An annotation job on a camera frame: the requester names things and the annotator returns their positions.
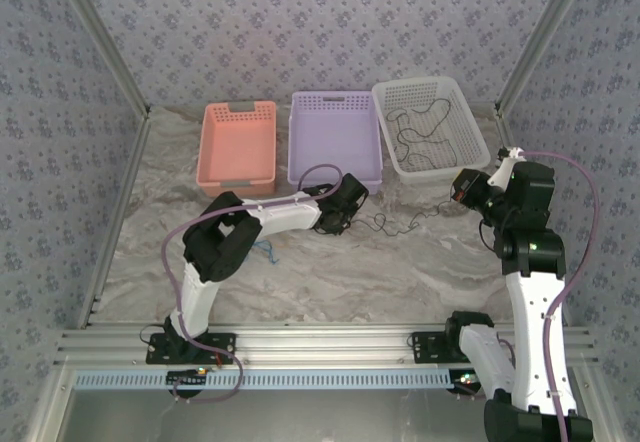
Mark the white perforated plastic basket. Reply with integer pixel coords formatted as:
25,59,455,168
370,75,492,186

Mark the aluminium frame post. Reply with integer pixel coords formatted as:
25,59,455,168
49,0,152,119
492,0,599,113

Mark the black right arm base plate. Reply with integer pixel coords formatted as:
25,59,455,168
411,331,504,364

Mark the pink perforated plastic basket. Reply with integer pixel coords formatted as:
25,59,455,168
196,100,279,198

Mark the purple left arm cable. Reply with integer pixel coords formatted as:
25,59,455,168
160,163,351,404

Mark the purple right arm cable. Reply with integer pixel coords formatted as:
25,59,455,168
497,149,601,442

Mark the aluminium front rail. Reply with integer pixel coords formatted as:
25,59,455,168
55,325,600,367

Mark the thin black cable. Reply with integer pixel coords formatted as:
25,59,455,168
344,200,456,238
388,97,464,173

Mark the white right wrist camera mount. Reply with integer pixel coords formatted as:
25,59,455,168
492,145,525,188

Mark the small black controller board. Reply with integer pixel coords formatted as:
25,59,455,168
451,370,490,391
166,369,209,388

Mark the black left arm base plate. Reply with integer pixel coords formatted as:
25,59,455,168
145,332,238,366

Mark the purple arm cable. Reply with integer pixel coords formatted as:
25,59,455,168
160,163,351,404
497,149,601,442

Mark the purple perforated plastic basket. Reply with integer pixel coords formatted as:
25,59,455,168
286,90,385,198

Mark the light blue slotted cable duct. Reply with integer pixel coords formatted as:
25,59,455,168
74,369,452,392

